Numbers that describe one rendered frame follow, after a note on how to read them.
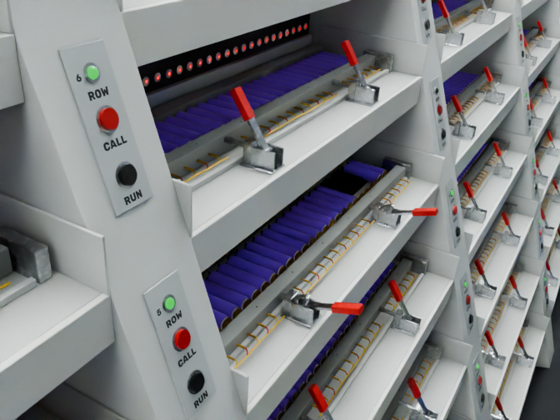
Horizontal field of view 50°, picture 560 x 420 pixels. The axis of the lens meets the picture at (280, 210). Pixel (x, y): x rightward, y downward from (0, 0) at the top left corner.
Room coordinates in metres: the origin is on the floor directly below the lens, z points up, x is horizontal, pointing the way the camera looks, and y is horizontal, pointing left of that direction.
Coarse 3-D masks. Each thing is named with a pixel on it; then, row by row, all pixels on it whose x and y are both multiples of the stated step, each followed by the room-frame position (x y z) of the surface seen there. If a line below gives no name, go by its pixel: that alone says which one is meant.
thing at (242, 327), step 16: (384, 176) 0.94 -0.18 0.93; (400, 176) 0.96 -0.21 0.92; (368, 192) 0.88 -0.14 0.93; (384, 192) 0.90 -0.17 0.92; (400, 192) 0.92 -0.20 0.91; (352, 208) 0.83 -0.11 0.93; (368, 208) 0.85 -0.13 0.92; (336, 224) 0.79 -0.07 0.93; (352, 224) 0.80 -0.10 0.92; (320, 240) 0.75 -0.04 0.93; (336, 240) 0.76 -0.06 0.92; (304, 256) 0.71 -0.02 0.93; (320, 256) 0.72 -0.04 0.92; (288, 272) 0.67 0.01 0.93; (304, 272) 0.68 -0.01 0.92; (272, 288) 0.64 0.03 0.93; (288, 288) 0.65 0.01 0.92; (256, 304) 0.61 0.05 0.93; (272, 304) 0.62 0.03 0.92; (240, 320) 0.58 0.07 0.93; (256, 320) 0.59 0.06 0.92; (224, 336) 0.56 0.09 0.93; (240, 336) 0.57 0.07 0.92
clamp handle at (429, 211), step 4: (392, 208) 0.83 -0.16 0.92; (416, 208) 0.81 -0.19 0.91; (420, 208) 0.81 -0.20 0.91; (424, 208) 0.81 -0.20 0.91; (428, 208) 0.80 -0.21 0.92; (432, 208) 0.80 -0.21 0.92; (436, 208) 0.79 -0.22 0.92; (392, 212) 0.83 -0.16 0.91; (396, 212) 0.82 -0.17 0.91; (400, 212) 0.82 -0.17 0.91; (404, 212) 0.82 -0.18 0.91; (408, 212) 0.81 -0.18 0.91; (412, 212) 0.81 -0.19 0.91; (416, 212) 0.80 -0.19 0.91; (420, 212) 0.80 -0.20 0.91; (424, 212) 0.80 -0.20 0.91; (428, 212) 0.79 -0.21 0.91; (432, 212) 0.79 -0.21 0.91; (436, 212) 0.79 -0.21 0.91
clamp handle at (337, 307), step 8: (304, 304) 0.61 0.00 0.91; (312, 304) 0.61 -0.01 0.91; (320, 304) 0.61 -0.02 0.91; (328, 304) 0.60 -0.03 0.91; (336, 304) 0.59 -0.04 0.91; (344, 304) 0.59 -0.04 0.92; (352, 304) 0.58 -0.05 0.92; (360, 304) 0.58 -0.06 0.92; (336, 312) 0.59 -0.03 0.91; (344, 312) 0.58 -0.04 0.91; (352, 312) 0.58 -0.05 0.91; (360, 312) 0.57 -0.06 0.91
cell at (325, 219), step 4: (292, 208) 0.84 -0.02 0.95; (296, 208) 0.84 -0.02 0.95; (300, 208) 0.84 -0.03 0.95; (296, 212) 0.83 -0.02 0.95; (300, 212) 0.83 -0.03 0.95; (304, 212) 0.83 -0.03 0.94; (308, 212) 0.83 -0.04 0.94; (312, 212) 0.83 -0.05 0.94; (316, 212) 0.83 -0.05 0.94; (304, 216) 0.83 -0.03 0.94; (308, 216) 0.82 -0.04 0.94; (312, 216) 0.82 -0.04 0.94; (316, 216) 0.82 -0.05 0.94; (320, 216) 0.82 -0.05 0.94; (324, 216) 0.82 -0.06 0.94; (316, 220) 0.82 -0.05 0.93; (320, 220) 0.81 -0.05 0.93; (324, 220) 0.81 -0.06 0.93; (328, 220) 0.81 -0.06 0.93; (328, 224) 0.81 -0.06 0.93
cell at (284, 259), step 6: (246, 246) 0.74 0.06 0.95; (252, 246) 0.74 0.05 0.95; (258, 246) 0.74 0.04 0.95; (258, 252) 0.73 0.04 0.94; (264, 252) 0.73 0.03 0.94; (270, 252) 0.72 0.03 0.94; (276, 252) 0.72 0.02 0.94; (270, 258) 0.72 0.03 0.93; (276, 258) 0.71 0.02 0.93; (282, 258) 0.71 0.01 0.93; (288, 258) 0.71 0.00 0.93
